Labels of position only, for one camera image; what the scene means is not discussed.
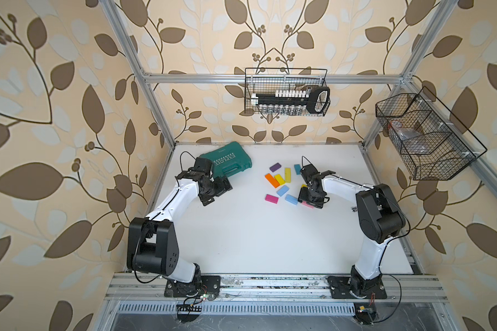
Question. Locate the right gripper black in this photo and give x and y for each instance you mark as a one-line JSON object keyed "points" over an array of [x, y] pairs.
{"points": [[301, 196]]}

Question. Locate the long yellow-green block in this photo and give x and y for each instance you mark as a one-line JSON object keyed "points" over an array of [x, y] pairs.
{"points": [[287, 175]]}

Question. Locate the orange long block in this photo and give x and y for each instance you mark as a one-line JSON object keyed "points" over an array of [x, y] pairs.
{"points": [[272, 180]]}

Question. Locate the green plastic tool case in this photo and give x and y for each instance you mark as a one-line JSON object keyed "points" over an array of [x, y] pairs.
{"points": [[228, 160]]}

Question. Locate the magenta block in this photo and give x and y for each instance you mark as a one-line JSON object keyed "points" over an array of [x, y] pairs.
{"points": [[271, 199]]}

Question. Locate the plastic bag in basket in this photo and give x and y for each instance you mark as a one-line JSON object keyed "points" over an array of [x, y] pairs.
{"points": [[409, 140]]}

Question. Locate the yellow block beside orange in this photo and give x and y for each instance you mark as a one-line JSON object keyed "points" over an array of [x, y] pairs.
{"points": [[279, 179]]}

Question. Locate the pink block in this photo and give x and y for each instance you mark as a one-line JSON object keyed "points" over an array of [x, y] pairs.
{"points": [[307, 205]]}

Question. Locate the light blue block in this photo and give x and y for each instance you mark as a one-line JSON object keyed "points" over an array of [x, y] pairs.
{"points": [[291, 199], [282, 191]]}

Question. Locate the purple block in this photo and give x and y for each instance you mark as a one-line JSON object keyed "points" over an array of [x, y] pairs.
{"points": [[275, 167]]}

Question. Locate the back wire basket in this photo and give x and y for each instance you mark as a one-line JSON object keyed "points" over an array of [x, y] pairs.
{"points": [[268, 80]]}

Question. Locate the wire basket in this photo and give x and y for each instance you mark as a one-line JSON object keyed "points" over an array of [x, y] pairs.
{"points": [[453, 146], [268, 80]]}

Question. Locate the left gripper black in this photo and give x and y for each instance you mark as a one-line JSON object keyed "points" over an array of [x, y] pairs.
{"points": [[220, 188]]}

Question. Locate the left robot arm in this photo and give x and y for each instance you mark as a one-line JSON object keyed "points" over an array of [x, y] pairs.
{"points": [[152, 241]]}

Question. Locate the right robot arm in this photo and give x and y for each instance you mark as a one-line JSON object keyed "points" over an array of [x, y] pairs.
{"points": [[379, 215]]}

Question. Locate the black tool in basket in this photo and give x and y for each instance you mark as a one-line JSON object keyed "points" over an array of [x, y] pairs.
{"points": [[313, 101]]}

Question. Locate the right wire basket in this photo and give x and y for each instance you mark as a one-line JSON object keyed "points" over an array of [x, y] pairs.
{"points": [[453, 146]]}

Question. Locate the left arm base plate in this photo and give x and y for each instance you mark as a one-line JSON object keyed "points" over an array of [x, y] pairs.
{"points": [[206, 287]]}

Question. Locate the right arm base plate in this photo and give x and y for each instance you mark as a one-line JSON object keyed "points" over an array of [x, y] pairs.
{"points": [[355, 287]]}

